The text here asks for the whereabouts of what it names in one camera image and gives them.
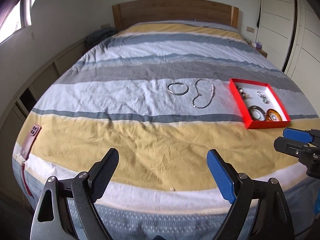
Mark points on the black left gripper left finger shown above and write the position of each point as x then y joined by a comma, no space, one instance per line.
52,218

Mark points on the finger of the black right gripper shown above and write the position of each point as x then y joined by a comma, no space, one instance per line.
291,147

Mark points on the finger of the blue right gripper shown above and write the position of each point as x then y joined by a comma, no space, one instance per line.
297,135

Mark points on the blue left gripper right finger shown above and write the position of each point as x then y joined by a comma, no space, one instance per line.
272,218

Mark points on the red jewelry box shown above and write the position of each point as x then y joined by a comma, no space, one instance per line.
247,93

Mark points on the amber orange bangle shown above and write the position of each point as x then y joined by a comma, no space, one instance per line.
273,115

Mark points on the dark brown bangle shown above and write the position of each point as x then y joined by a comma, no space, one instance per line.
257,113

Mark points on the wooden nightstand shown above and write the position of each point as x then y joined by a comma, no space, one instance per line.
260,51

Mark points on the purple tissue box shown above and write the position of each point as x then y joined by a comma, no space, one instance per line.
257,45

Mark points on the white wardrobe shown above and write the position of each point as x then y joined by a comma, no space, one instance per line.
289,33

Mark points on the striped bed duvet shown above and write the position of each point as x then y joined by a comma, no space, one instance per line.
158,92

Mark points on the dark clothes pile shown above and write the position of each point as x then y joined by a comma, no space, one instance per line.
99,35

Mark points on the window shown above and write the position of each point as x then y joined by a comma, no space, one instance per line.
15,15

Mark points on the wooden headboard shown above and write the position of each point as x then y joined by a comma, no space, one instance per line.
130,13

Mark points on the wall socket plate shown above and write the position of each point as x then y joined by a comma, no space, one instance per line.
249,29

